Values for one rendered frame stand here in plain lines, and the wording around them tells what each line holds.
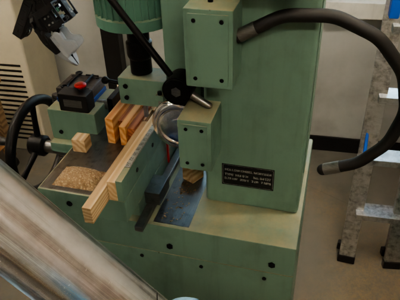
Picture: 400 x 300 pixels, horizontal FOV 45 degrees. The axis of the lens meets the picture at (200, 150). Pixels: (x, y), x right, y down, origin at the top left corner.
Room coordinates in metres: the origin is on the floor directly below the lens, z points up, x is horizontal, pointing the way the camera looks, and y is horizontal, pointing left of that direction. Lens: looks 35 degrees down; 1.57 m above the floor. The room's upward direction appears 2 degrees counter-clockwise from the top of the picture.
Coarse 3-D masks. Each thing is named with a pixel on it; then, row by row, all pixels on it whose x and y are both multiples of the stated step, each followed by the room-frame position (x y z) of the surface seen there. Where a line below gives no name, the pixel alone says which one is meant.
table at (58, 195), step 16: (64, 144) 1.06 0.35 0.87; (96, 144) 1.00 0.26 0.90; (112, 144) 1.00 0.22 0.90; (160, 144) 1.00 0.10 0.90; (64, 160) 0.94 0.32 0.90; (80, 160) 0.94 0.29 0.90; (96, 160) 0.94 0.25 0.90; (112, 160) 0.93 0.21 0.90; (160, 160) 0.99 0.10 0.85; (48, 176) 0.88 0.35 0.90; (144, 176) 0.89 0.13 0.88; (48, 192) 0.83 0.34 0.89; (64, 192) 0.82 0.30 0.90; (80, 192) 0.82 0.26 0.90; (144, 192) 0.88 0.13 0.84; (64, 208) 0.82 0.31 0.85; (80, 208) 0.81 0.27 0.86; (112, 208) 0.79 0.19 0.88; (128, 208) 0.79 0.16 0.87
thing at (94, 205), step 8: (144, 120) 1.05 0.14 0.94; (136, 136) 0.97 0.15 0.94; (128, 144) 0.94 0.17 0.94; (120, 152) 0.91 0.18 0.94; (120, 160) 0.88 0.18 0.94; (112, 168) 0.85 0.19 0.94; (104, 176) 0.82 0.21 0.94; (104, 184) 0.79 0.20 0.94; (96, 192) 0.77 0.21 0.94; (104, 192) 0.78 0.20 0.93; (88, 200) 0.74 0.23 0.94; (96, 200) 0.74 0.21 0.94; (104, 200) 0.77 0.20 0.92; (88, 208) 0.72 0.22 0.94; (96, 208) 0.74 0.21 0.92; (88, 216) 0.72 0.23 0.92; (96, 216) 0.73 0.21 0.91
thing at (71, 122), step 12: (108, 96) 1.14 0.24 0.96; (48, 108) 1.09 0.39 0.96; (96, 108) 1.08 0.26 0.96; (60, 120) 1.08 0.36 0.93; (72, 120) 1.07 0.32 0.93; (84, 120) 1.06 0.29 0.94; (96, 120) 1.06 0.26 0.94; (60, 132) 1.08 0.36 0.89; (72, 132) 1.07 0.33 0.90; (84, 132) 1.06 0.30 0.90; (96, 132) 1.05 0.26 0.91
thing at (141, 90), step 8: (128, 72) 1.06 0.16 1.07; (152, 72) 1.05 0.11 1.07; (160, 72) 1.05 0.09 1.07; (120, 80) 1.03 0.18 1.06; (128, 80) 1.02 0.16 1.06; (136, 80) 1.02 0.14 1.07; (144, 80) 1.01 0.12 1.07; (152, 80) 1.01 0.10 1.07; (160, 80) 1.01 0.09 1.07; (120, 88) 1.03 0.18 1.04; (128, 88) 1.02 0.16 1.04; (136, 88) 1.02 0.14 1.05; (144, 88) 1.01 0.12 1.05; (152, 88) 1.01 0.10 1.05; (160, 88) 1.00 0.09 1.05; (120, 96) 1.03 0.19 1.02; (128, 96) 1.02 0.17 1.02; (136, 96) 1.02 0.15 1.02; (144, 96) 1.01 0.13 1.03; (152, 96) 1.01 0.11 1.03; (136, 104) 1.02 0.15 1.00; (144, 104) 1.01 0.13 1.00; (152, 104) 1.01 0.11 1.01
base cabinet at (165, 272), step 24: (144, 264) 0.83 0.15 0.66; (168, 264) 0.81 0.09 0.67; (192, 264) 0.79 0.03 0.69; (216, 264) 0.77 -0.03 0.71; (168, 288) 0.81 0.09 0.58; (192, 288) 0.79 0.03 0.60; (216, 288) 0.77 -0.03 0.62; (240, 288) 0.76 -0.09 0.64; (264, 288) 0.74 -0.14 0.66; (288, 288) 0.72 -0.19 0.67
